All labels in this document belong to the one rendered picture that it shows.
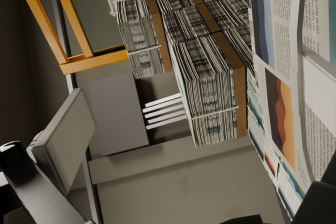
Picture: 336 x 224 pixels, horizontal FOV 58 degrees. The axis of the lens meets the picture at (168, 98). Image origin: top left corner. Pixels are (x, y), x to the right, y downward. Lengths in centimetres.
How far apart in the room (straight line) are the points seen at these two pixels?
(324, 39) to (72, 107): 16
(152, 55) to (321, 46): 153
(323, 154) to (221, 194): 388
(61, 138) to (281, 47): 20
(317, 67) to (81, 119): 13
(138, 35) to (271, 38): 137
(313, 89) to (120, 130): 370
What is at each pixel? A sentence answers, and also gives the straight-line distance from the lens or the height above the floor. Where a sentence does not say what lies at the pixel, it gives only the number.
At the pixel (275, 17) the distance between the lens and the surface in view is 29.
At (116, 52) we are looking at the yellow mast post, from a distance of 231.
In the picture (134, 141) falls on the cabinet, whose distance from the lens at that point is 380.
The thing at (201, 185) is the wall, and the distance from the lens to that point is 410.
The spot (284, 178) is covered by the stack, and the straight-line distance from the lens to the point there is 110.
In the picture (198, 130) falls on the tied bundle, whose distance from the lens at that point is 129.
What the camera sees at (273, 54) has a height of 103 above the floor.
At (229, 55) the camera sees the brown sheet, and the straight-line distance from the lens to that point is 120.
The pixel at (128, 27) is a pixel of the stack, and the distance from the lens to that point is 162.
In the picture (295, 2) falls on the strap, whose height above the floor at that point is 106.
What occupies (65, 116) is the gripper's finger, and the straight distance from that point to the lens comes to 17.
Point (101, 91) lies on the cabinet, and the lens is 397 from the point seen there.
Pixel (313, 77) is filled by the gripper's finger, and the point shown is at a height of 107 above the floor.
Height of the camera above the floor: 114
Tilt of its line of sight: level
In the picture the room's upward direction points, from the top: 104 degrees counter-clockwise
